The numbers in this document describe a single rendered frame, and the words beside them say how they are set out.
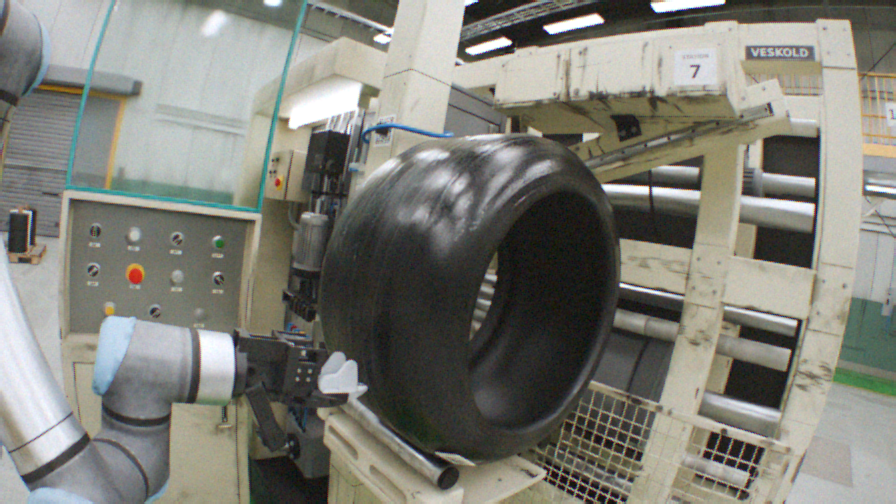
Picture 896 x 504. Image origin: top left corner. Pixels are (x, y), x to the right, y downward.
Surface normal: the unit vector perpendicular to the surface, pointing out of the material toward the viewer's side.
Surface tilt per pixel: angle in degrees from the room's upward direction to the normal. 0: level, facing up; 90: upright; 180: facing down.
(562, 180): 80
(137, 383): 90
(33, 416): 63
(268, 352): 90
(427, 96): 90
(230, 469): 90
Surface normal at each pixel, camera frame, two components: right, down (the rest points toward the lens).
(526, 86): -0.73, -0.08
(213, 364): 0.69, -0.34
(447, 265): -0.04, -0.15
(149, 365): 0.71, -0.14
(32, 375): 0.92, -0.39
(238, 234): 0.66, 0.15
